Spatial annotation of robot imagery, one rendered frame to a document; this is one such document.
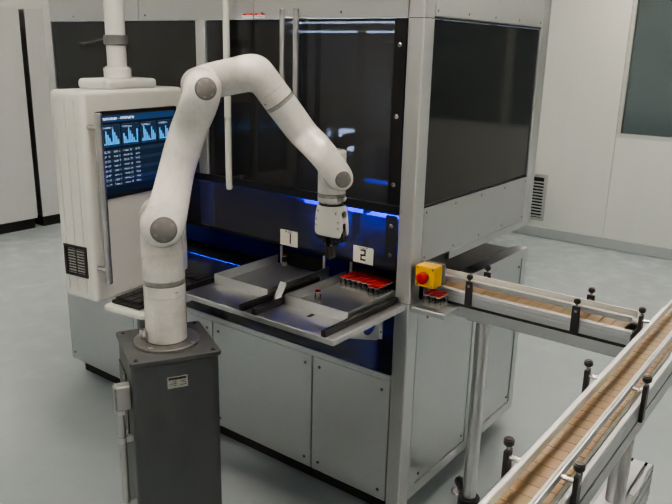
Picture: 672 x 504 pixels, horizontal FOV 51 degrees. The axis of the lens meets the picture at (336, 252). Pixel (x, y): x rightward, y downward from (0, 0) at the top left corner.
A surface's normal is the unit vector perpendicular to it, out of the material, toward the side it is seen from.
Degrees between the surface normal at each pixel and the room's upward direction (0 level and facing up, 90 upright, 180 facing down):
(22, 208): 90
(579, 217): 90
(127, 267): 90
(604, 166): 90
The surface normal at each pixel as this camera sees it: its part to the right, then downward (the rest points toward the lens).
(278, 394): -0.60, 0.21
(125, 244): 0.87, 0.15
